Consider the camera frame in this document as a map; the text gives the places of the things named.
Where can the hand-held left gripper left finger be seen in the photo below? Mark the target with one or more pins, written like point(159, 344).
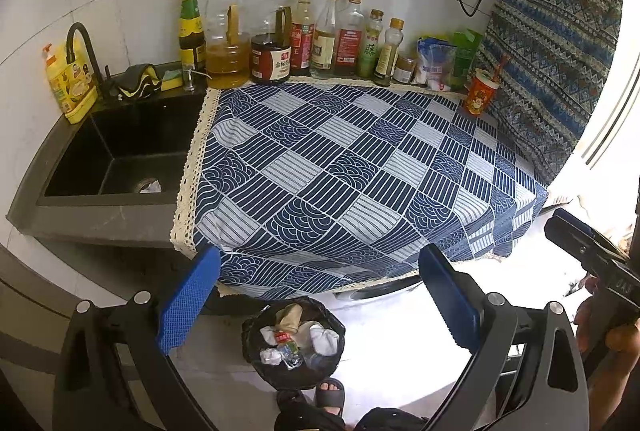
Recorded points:
point(187, 298)

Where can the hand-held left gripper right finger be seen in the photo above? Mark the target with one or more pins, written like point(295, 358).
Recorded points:
point(450, 298)

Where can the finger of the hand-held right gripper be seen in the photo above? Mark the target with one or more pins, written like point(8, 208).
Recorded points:
point(587, 228)
point(570, 241)

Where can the small labelled plastic bottle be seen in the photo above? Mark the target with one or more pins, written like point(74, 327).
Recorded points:
point(284, 340)

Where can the white cloth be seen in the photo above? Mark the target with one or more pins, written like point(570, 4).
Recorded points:
point(325, 341)

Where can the bin with black bag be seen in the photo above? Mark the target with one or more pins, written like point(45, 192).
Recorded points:
point(300, 378)

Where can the person's right hand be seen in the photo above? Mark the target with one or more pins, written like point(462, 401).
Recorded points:
point(585, 321)

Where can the white washing machine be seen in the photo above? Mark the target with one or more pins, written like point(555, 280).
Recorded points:
point(380, 289)

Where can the grey base cabinet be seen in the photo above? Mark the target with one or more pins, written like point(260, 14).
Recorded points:
point(100, 271)

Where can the brown paper bag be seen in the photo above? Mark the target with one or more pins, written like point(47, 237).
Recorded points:
point(291, 317)

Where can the metal sink drain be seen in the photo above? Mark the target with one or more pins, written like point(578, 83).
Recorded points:
point(147, 185)

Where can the person's foot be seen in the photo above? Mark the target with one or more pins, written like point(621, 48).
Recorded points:
point(327, 386)

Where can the black slide sandal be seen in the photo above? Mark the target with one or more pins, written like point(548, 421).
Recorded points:
point(330, 400)

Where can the blue patterned tablecloth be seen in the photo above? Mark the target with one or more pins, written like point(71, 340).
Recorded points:
point(350, 171)

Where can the red paper cup with straw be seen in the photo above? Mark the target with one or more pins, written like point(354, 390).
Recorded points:
point(479, 96)

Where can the black sink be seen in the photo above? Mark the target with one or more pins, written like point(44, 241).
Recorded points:
point(100, 151)

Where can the blue zigzag patterned curtain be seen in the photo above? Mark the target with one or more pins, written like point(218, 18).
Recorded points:
point(545, 41)

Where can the green carton box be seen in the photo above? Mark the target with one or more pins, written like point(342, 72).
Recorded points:
point(467, 53)

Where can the yellow green sponge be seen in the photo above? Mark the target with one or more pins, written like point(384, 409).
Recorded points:
point(171, 81)

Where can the metal soap dispenser pump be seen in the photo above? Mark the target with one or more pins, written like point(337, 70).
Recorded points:
point(189, 78)

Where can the black yellow cloth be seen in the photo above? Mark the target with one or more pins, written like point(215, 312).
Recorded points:
point(137, 81)

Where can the blue white plastic bag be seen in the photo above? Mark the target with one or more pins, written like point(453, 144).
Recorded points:
point(434, 63)

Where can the small glass jar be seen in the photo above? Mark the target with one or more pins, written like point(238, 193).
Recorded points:
point(404, 71)

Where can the clear cooking oil jug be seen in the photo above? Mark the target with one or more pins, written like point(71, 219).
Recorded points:
point(227, 66)

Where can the yellow dish soap bottle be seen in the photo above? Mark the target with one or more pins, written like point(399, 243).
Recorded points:
point(70, 86)

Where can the dark soy sauce jug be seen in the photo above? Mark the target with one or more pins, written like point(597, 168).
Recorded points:
point(270, 63)

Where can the yellow oil bottle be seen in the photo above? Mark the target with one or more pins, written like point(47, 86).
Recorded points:
point(389, 56)

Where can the green pepper oil bottle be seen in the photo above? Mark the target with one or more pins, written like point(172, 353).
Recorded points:
point(371, 51)

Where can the green label sauce bottle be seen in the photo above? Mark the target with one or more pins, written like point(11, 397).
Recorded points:
point(191, 31)

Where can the red label clear bottle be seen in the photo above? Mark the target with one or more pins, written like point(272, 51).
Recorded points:
point(349, 43)

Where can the black cap vinegar bottle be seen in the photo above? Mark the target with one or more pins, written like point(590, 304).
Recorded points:
point(302, 41)

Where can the yellow cap clear bottle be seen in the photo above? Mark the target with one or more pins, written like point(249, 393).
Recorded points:
point(324, 46)

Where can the black faucet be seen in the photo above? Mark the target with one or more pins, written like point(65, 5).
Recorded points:
point(79, 25)

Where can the gold cap clear bottle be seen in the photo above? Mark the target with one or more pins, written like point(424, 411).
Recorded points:
point(274, 3)

